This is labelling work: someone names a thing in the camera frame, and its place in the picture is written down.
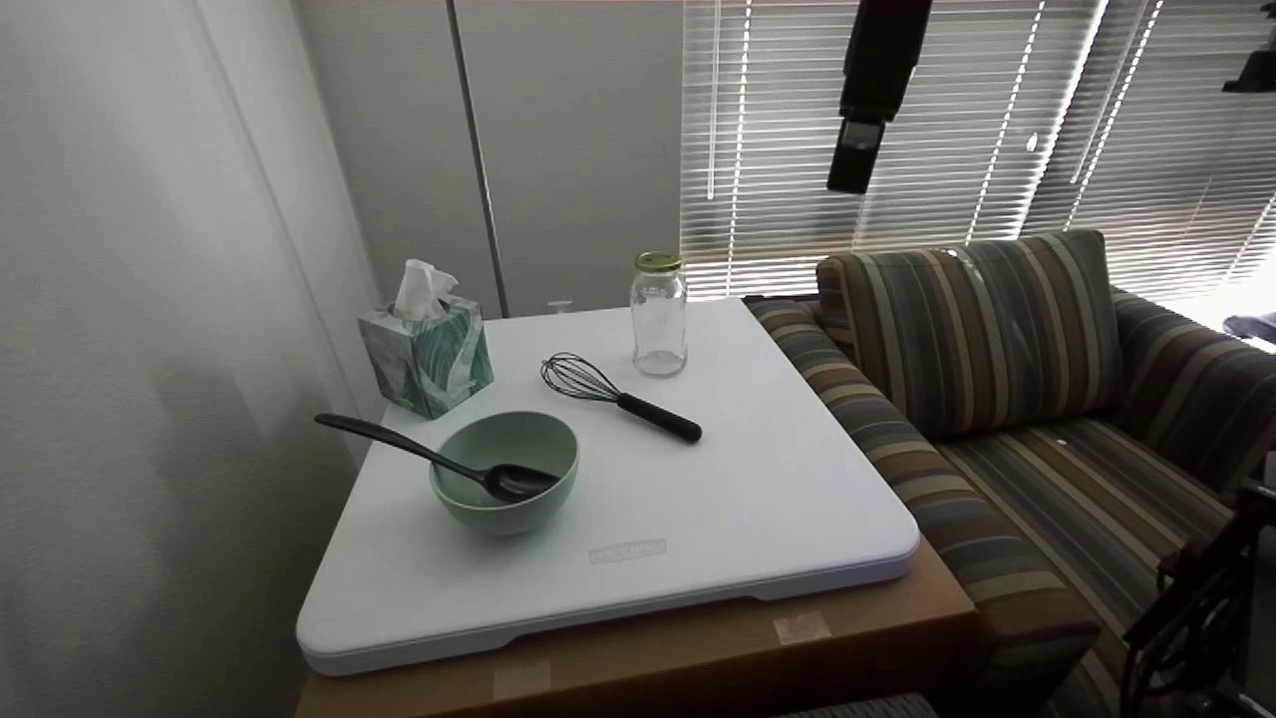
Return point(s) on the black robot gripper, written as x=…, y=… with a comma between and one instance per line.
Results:
x=888, y=55

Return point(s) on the black plastic spoon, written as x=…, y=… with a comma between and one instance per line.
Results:
x=400, y=445

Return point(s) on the white window blind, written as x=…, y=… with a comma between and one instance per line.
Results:
x=1009, y=135

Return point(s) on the striped sofa cushion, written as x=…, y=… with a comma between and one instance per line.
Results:
x=980, y=332

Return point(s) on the gold metal jar lid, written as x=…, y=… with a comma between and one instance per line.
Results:
x=661, y=261

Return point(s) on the clear glass jar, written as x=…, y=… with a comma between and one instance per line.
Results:
x=661, y=325

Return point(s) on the striped fabric sofa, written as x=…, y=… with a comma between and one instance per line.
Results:
x=1062, y=494

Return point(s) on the black mounted device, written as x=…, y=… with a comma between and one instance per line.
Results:
x=1259, y=65

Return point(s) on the dark blue object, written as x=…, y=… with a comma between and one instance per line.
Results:
x=1255, y=330

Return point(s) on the white tissue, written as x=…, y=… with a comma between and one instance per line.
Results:
x=419, y=291

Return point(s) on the teal patterned tissue box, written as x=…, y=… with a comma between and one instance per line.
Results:
x=431, y=360

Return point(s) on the light green bowl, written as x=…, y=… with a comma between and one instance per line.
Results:
x=525, y=511

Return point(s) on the white board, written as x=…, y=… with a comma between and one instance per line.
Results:
x=691, y=659

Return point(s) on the black metal stand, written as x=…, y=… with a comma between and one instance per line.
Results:
x=1202, y=600

